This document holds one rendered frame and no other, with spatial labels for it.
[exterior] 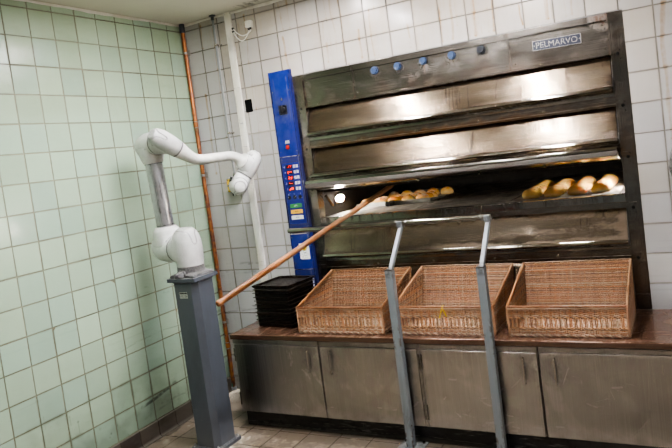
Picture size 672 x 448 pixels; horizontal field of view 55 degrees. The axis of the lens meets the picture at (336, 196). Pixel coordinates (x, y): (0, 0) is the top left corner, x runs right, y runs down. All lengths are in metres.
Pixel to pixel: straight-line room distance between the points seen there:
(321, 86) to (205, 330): 1.63
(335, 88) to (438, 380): 1.84
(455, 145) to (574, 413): 1.53
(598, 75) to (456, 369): 1.66
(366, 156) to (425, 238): 0.61
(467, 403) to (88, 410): 2.04
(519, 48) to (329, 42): 1.15
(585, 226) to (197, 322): 2.17
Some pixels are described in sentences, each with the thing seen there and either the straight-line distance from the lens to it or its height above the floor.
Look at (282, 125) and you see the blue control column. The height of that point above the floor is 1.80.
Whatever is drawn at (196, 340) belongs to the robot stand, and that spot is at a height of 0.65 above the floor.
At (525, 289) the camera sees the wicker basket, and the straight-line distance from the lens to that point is 3.72.
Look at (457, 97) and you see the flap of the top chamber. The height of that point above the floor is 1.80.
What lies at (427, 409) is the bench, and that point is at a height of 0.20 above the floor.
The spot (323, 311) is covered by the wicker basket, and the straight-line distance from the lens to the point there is 3.72.
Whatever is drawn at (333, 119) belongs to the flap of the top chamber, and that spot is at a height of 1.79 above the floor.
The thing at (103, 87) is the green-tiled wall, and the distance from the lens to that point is 4.14.
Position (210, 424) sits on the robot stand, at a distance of 3.93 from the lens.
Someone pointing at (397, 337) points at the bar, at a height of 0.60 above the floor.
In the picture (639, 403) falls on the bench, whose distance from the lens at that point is 3.32.
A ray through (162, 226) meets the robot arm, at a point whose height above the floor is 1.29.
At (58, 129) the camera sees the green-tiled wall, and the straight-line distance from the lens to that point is 3.87.
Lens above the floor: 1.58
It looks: 4 degrees down
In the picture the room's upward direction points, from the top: 8 degrees counter-clockwise
